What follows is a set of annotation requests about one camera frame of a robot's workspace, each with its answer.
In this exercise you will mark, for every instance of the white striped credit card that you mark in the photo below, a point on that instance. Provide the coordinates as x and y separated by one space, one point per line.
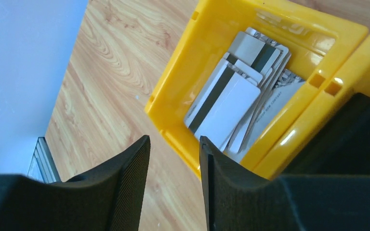
222 102

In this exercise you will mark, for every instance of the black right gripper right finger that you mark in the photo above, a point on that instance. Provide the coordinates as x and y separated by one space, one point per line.
238 200

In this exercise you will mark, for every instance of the white cards in left bin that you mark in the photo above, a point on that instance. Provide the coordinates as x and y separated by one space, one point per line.
253 50

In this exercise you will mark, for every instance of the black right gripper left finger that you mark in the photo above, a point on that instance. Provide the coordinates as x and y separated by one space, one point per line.
108 197

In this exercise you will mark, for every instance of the left yellow plastic bin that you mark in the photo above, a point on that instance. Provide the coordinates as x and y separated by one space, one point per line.
320 44

